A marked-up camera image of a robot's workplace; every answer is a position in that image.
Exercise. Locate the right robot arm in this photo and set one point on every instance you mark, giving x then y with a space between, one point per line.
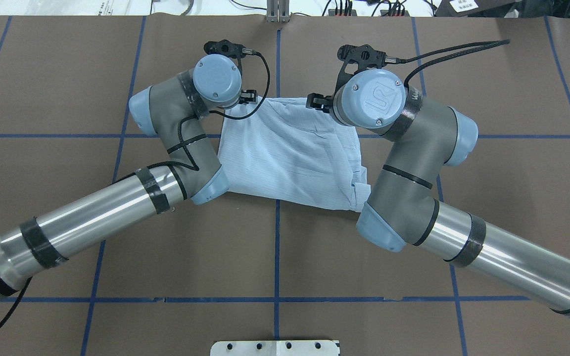
401 210

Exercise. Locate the aluminium frame post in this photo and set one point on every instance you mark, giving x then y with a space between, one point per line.
278 11

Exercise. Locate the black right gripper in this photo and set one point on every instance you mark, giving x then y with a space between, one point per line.
318 102

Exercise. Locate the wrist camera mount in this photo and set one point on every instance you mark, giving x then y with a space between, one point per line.
228 49
364 56

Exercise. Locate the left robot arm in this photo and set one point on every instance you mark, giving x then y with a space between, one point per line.
171 110

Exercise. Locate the white camera stand base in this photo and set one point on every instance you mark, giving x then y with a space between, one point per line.
276 348

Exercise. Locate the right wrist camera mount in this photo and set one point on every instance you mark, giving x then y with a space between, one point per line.
364 56

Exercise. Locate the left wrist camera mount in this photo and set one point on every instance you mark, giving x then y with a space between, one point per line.
228 49

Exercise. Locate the light blue button-up shirt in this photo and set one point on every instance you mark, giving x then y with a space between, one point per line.
284 151

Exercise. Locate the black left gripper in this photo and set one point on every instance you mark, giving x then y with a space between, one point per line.
249 95

